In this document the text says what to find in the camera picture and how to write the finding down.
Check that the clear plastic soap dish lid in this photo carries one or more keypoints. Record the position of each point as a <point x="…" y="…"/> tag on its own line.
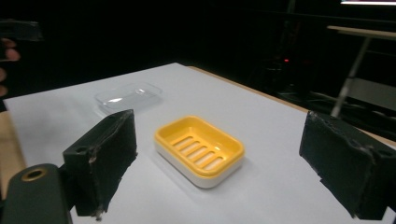
<point x="129" y="97"/>

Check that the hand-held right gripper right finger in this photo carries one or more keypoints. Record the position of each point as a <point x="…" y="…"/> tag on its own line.
<point x="345" y="158"/>

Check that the dark device with red light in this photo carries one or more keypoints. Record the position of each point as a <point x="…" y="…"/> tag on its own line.
<point x="286" y="60"/>

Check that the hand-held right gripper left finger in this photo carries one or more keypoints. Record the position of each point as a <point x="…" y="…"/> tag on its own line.
<point x="102" y="155"/>

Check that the light side table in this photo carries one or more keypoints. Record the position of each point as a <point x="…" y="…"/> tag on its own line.
<point x="358" y="31"/>

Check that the yellow and white soap dish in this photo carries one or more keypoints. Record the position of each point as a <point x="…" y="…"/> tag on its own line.
<point x="199" y="149"/>

